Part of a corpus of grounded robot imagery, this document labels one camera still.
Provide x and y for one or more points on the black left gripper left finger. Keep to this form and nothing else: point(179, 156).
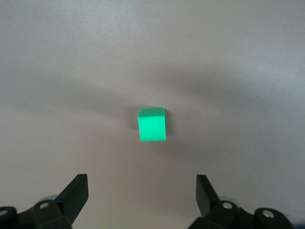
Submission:
point(72, 198)

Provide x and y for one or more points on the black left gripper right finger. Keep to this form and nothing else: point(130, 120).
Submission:
point(206, 200)

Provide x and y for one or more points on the small green cube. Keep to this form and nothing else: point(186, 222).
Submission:
point(152, 127)

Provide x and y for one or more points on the brown table mat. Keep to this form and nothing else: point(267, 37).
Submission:
point(214, 59)

